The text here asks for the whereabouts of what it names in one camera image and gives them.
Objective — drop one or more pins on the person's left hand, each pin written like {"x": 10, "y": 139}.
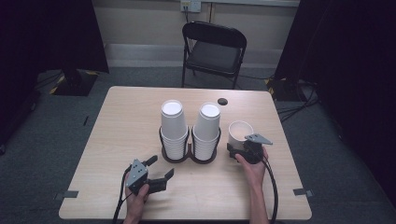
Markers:
{"x": 137, "y": 202}

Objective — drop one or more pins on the grey tape strip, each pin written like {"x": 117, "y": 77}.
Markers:
{"x": 302, "y": 192}
{"x": 67, "y": 195}

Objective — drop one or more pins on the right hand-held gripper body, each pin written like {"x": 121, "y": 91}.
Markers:
{"x": 253, "y": 149}

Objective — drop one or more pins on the dark curtain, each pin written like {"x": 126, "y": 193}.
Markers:
{"x": 46, "y": 40}
{"x": 351, "y": 62}

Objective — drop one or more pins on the white wall socket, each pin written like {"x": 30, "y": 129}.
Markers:
{"x": 190, "y": 5}

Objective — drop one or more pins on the dark double cup holder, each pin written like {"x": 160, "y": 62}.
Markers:
{"x": 188, "y": 157}

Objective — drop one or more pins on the black stand base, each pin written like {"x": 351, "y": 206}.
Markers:
{"x": 74, "y": 82}
{"x": 281, "y": 90}

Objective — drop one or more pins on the black folding chair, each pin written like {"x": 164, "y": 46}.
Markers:
{"x": 213, "y": 56}

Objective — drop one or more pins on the person's right hand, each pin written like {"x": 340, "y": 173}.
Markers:
{"x": 255, "y": 171}

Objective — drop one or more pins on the stack of white cups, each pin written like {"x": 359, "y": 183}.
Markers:
{"x": 173, "y": 130}
{"x": 206, "y": 133}

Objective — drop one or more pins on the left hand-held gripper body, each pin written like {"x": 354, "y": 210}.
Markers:
{"x": 138, "y": 177}

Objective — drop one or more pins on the white paper cup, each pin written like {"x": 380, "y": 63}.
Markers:
{"x": 239, "y": 133}

